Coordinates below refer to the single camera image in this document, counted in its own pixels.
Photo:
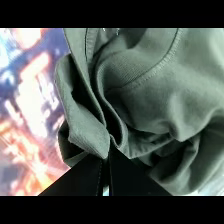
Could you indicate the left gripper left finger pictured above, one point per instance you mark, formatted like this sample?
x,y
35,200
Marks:
x,y
83,181

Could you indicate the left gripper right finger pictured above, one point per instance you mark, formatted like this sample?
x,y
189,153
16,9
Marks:
x,y
133,181

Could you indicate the olive green T-shirt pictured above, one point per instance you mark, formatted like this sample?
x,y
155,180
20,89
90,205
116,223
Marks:
x,y
150,96

